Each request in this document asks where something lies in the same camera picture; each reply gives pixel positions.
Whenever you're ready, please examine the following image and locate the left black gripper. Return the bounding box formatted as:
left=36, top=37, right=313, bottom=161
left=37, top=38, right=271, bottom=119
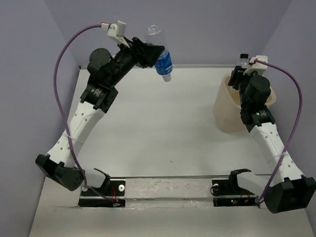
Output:
left=107, top=36, right=165, bottom=87

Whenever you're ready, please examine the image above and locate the blue label water bottle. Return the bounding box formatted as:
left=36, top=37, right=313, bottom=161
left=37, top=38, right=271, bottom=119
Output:
left=144, top=25, right=173, bottom=82

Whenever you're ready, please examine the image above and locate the clear ribbed plastic bottle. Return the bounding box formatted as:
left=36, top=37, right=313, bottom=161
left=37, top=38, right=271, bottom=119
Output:
left=237, top=53, right=249, bottom=68

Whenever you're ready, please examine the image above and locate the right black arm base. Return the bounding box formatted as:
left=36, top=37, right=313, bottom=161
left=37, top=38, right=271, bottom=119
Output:
left=210, top=179, right=260, bottom=208

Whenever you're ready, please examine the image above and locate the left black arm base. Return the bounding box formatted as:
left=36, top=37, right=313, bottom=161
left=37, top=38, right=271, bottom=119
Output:
left=78, top=178, right=126, bottom=208

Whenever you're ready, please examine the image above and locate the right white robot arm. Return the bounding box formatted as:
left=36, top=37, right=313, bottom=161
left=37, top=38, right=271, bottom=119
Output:
left=227, top=66, right=316, bottom=214

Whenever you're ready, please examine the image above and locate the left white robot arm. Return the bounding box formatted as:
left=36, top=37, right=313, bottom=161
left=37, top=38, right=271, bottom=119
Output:
left=35, top=37, right=165, bottom=195

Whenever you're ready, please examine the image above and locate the beige plastic bin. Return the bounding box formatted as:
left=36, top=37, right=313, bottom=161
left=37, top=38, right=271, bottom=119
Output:
left=213, top=76, right=276, bottom=133

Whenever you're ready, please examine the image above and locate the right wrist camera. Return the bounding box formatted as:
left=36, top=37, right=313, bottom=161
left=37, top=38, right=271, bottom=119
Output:
left=243, top=55, right=268, bottom=76

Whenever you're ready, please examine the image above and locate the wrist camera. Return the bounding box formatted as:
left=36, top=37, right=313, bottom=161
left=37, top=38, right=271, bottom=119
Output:
left=243, top=55, right=268, bottom=76
left=107, top=21, right=129, bottom=47

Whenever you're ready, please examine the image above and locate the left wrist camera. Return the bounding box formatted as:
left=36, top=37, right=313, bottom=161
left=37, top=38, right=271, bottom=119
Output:
left=107, top=21, right=129, bottom=47

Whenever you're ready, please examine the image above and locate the metal rear table rail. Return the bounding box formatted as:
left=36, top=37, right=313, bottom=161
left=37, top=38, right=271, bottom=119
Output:
left=79, top=64, right=237, bottom=70

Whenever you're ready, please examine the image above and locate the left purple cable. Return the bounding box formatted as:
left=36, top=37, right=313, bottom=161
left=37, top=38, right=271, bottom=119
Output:
left=54, top=22, right=124, bottom=207

